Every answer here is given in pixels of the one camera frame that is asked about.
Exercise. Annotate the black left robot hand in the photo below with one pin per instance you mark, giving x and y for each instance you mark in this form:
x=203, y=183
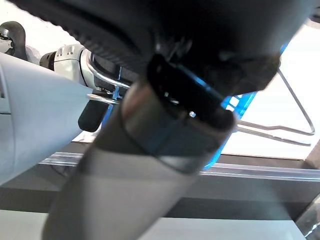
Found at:
x=112, y=187

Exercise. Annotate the blue plastic shopping basket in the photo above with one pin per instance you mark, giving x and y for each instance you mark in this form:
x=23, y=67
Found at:
x=240, y=105

